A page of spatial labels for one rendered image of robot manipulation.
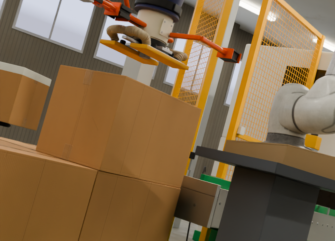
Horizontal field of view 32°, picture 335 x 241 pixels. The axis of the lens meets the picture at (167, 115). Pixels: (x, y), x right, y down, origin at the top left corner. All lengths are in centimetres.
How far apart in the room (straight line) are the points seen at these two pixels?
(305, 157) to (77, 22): 930
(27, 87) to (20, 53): 666
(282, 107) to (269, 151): 24
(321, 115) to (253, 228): 50
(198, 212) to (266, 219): 66
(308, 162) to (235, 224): 39
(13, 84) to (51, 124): 158
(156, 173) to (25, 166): 75
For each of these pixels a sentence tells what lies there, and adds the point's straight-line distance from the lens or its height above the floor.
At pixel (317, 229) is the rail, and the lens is 404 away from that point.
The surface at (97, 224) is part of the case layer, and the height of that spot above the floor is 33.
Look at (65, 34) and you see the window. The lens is 1116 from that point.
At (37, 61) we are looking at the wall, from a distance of 1098.
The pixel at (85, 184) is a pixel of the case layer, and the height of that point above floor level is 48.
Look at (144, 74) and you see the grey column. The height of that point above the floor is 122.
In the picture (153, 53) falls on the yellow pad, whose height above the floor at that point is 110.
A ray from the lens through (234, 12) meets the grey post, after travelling 665.
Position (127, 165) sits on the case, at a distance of 250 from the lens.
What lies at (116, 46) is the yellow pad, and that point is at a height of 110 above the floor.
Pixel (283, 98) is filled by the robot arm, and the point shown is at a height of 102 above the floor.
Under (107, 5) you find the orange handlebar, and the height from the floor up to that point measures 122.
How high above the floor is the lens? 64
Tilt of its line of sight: 5 degrees up
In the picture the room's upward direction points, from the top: 15 degrees clockwise
